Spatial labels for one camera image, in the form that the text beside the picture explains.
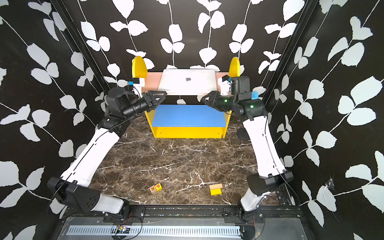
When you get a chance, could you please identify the silver laptop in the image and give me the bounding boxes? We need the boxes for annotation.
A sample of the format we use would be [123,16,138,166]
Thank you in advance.
[158,69,217,96]

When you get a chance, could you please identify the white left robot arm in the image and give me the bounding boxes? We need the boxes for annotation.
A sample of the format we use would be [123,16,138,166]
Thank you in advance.
[47,87,167,218]

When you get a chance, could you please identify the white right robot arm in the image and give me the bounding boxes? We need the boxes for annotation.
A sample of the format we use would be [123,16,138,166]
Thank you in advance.
[201,91,294,212]

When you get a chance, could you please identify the yellow shelf with blue board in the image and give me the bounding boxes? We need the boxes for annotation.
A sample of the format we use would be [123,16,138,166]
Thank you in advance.
[132,57,241,139]

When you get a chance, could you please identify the cyan tube on black stand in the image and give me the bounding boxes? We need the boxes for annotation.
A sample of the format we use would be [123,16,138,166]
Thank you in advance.
[236,91,260,141]

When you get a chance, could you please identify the yellow number cube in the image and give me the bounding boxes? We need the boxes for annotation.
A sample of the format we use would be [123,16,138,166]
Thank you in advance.
[155,184,163,192]

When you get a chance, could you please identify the wooden flat block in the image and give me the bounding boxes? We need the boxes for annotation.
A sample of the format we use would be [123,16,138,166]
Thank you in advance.
[209,184,223,190]

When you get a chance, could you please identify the wooden letter cube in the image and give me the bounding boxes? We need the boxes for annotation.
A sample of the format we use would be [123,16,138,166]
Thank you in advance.
[150,186,157,194]

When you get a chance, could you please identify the yellow flat block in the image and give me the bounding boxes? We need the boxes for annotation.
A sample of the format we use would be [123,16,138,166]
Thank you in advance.
[210,188,222,196]

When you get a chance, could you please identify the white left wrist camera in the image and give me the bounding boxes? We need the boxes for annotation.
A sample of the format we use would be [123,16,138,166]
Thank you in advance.
[128,78,146,92]

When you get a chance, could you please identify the black front rail with cable tray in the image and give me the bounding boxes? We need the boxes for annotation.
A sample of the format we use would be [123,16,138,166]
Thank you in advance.
[52,205,314,240]

